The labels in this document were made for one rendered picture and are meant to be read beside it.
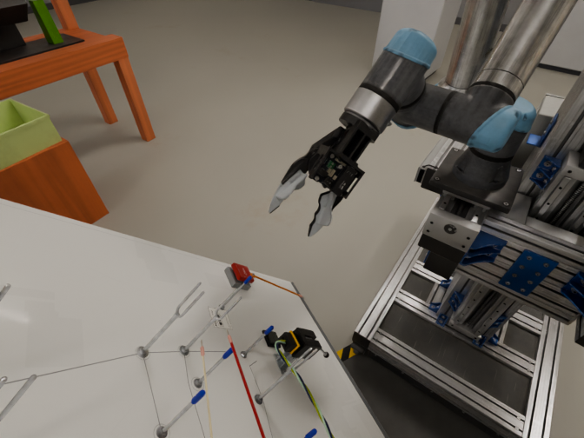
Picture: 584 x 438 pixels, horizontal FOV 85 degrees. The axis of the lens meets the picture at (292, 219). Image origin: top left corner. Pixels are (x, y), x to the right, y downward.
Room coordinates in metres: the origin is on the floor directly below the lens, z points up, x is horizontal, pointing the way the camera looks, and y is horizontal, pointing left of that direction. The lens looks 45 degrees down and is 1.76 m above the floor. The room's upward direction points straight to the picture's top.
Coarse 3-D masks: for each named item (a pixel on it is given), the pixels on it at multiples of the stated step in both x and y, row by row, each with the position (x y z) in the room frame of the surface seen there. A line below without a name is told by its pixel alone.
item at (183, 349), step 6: (234, 294) 0.26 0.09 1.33; (228, 300) 0.26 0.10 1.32; (234, 306) 0.25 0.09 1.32; (216, 312) 0.25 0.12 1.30; (228, 312) 0.24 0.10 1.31; (216, 318) 0.24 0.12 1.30; (210, 324) 0.23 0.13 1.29; (204, 330) 0.23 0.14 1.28; (198, 336) 0.22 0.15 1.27; (192, 342) 0.22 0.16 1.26; (180, 348) 0.21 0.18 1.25; (186, 348) 0.21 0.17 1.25; (186, 354) 0.21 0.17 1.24
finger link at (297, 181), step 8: (296, 176) 0.44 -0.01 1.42; (304, 176) 0.43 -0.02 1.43; (280, 184) 0.44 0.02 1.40; (288, 184) 0.43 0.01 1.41; (296, 184) 0.41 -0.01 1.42; (304, 184) 0.43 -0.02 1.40; (280, 192) 0.42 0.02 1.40; (288, 192) 0.40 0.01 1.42; (272, 200) 0.42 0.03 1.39; (280, 200) 0.42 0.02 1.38; (272, 208) 0.41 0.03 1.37
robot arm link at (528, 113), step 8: (520, 96) 0.82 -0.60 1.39; (520, 104) 0.78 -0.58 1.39; (528, 104) 0.78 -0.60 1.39; (528, 112) 0.74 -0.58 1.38; (520, 120) 0.73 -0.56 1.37; (528, 120) 0.73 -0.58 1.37; (520, 128) 0.72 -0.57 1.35; (528, 128) 0.73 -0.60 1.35; (512, 136) 0.73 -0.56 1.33; (520, 136) 0.73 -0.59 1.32; (512, 144) 0.73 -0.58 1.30; (520, 144) 0.74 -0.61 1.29; (488, 152) 0.74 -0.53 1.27; (496, 152) 0.73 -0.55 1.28; (504, 152) 0.73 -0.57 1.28; (512, 152) 0.73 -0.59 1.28
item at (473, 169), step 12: (468, 156) 0.78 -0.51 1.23; (480, 156) 0.75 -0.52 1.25; (456, 168) 0.78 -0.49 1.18; (468, 168) 0.75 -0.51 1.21; (480, 168) 0.73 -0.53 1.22; (492, 168) 0.72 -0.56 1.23; (504, 168) 0.73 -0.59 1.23; (468, 180) 0.73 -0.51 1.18; (480, 180) 0.72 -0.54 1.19; (492, 180) 0.72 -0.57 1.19; (504, 180) 0.72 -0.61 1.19
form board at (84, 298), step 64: (0, 256) 0.26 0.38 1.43; (64, 256) 0.30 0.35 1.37; (128, 256) 0.36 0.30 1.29; (192, 256) 0.46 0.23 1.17; (0, 320) 0.17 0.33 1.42; (64, 320) 0.20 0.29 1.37; (128, 320) 0.23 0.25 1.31; (192, 320) 0.28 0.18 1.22; (256, 320) 0.35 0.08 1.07; (64, 384) 0.12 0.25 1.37; (128, 384) 0.14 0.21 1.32; (192, 384) 0.16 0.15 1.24; (256, 384) 0.19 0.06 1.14; (320, 384) 0.24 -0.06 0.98
